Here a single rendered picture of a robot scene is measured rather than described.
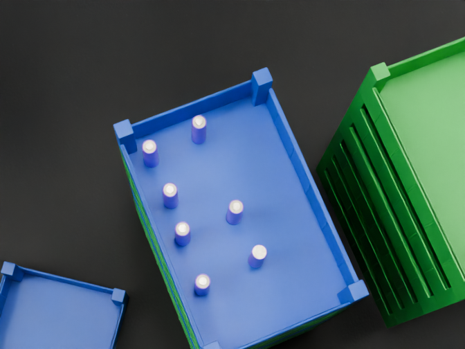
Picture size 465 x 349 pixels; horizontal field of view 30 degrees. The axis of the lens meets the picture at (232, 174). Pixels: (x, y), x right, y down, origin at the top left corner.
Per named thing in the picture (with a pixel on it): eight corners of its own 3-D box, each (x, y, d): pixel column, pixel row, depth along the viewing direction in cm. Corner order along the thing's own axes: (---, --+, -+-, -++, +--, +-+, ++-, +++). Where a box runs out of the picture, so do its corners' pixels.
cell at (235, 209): (223, 213, 108) (225, 201, 102) (237, 208, 109) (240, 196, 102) (229, 226, 108) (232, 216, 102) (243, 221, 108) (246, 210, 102)
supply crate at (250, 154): (117, 143, 111) (111, 124, 103) (262, 88, 113) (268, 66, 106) (205, 366, 104) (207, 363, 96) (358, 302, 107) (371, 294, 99)
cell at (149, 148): (142, 156, 110) (139, 142, 104) (156, 151, 110) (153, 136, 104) (147, 169, 109) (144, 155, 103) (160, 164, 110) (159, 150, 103)
